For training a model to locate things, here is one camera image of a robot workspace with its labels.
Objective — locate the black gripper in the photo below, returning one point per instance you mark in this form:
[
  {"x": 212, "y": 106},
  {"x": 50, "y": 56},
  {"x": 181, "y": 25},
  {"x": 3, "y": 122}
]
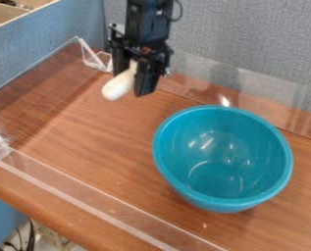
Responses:
[{"x": 151, "y": 67}]

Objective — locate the white brown toy mushroom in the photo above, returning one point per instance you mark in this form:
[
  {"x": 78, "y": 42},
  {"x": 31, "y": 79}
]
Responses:
[{"x": 121, "y": 84}]

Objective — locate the blue plastic bowl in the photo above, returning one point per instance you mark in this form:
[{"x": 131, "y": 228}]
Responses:
[{"x": 222, "y": 157}]

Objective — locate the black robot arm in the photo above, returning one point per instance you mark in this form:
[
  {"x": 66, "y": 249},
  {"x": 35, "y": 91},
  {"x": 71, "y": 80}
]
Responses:
[{"x": 147, "y": 21}]

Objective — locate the clear acrylic left barrier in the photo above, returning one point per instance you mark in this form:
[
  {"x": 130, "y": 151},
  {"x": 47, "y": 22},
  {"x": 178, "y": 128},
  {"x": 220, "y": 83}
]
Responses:
[{"x": 40, "y": 92}]

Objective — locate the clear acrylic barrier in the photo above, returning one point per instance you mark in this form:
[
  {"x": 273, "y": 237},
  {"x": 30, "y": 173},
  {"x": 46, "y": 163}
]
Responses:
[
  {"x": 40, "y": 92},
  {"x": 161, "y": 234},
  {"x": 213, "y": 83}
]

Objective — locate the wooden shelf box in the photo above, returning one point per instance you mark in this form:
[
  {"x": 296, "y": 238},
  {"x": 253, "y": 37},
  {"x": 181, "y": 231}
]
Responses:
[{"x": 14, "y": 9}]

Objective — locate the clear acrylic back barrier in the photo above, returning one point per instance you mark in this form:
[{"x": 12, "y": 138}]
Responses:
[{"x": 213, "y": 83}]

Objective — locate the clear acrylic front barrier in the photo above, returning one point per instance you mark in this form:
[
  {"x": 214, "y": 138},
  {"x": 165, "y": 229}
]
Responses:
[{"x": 161, "y": 234}]

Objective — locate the clear acrylic corner bracket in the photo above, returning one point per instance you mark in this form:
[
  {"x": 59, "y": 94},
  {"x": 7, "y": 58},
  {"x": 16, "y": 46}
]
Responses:
[{"x": 97, "y": 60}]

